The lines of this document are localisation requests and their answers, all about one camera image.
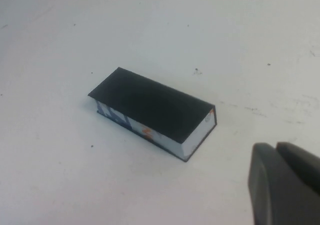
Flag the black glasses case printed sides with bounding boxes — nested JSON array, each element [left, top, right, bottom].
[[87, 66, 217, 164]]

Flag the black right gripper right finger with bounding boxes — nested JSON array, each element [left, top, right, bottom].
[[275, 141, 320, 225]]

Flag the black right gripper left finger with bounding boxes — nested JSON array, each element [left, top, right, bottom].
[[247, 142, 285, 225]]

